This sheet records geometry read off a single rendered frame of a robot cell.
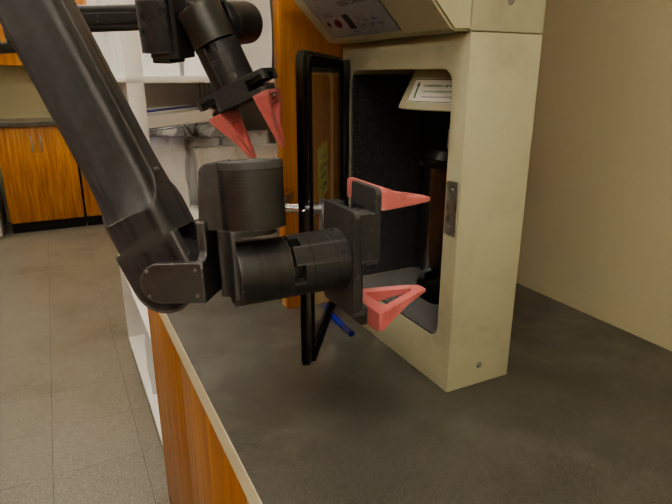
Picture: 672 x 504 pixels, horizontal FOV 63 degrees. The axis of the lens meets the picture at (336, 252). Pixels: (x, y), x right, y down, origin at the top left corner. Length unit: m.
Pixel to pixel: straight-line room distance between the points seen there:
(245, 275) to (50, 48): 0.24
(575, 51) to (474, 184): 0.50
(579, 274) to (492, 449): 0.54
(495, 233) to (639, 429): 0.30
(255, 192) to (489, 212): 0.37
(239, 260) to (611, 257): 0.79
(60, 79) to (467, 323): 0.56
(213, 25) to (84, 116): 0.30
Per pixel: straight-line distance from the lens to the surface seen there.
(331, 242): 0.50
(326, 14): 0.88
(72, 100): 0.52
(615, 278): 1.12
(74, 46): 0.52
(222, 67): 0.76
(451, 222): 0.72
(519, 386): 0.85
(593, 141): 1.12
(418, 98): 0.81
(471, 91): 0.70
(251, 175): 0.46
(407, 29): 0.74
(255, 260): 0.47
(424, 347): 0.83
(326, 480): 0.66
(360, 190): 0.52
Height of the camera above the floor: 1.36
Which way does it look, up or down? 18 degrees down
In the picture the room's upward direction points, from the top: straight up
